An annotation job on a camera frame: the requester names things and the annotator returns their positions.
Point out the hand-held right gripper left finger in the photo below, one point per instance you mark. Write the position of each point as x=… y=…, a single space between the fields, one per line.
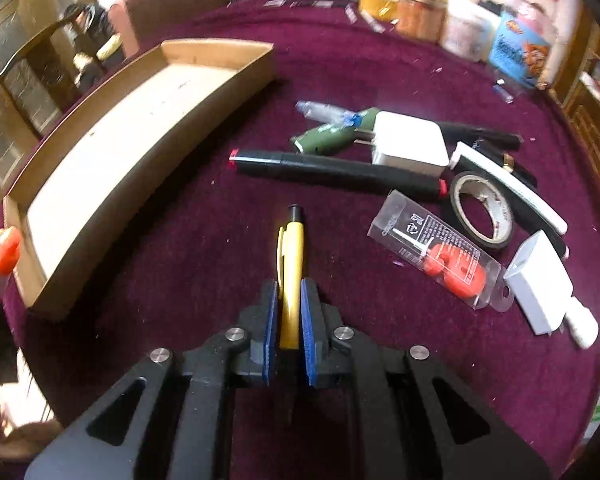
x=270 y=332

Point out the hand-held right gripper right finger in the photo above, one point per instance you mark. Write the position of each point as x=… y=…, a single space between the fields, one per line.
x=308 y=332

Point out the yellow pen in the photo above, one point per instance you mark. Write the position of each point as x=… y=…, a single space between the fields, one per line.
x=291 y=270

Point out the clear package with orange item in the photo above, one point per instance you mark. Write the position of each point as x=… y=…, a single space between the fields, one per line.
x=430 y=250

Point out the black marker with red ends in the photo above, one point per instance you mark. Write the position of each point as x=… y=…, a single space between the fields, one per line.
x=340 y=170

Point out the green lighter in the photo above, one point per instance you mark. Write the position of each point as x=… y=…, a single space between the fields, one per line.
x=325 y=137

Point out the black tape roll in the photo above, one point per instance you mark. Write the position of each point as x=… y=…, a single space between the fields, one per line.
x=460 y=185

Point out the large white charger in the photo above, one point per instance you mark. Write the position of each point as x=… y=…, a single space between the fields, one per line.
x=410 y=145

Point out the clear blue pen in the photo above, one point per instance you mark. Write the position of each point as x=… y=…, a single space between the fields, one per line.
x=320 y=111

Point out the cardboard tray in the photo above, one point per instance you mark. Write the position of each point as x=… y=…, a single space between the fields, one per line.
x=130 y=150

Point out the small white charger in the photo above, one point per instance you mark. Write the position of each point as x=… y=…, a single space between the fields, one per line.
x=540 y=280

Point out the white marker with black cap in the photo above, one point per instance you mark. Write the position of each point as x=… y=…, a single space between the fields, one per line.
x=510 y=185

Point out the black pen with white print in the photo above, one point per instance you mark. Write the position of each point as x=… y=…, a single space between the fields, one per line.
x=485 y=135

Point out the black pen with clip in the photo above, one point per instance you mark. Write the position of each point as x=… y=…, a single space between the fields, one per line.
x=522 y=170

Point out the maroon velvet tablecloth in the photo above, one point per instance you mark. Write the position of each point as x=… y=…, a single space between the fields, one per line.
x=180 y=270

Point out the orange jar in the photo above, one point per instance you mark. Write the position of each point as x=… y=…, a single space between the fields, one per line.
x=422 y=15

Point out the maroon armchair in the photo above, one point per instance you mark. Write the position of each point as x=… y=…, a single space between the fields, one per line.
x=175 y=5

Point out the white jar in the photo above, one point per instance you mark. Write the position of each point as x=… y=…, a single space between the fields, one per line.
x=467 y=25

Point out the dark wooden chair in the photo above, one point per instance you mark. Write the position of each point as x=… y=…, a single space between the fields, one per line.
x=35 y=70

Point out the blue label container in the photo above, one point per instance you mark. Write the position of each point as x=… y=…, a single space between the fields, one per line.
x=520 y=50

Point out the wooden cabinet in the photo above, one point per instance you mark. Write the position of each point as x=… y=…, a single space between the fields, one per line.
x=595 y=125

